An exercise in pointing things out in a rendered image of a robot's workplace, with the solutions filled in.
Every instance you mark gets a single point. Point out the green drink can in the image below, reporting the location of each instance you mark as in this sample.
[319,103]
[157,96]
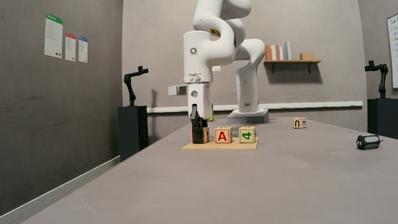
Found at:
[212,118]

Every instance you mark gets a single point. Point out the tan flat mat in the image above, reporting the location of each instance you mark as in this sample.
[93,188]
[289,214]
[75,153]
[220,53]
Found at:
[211,145]

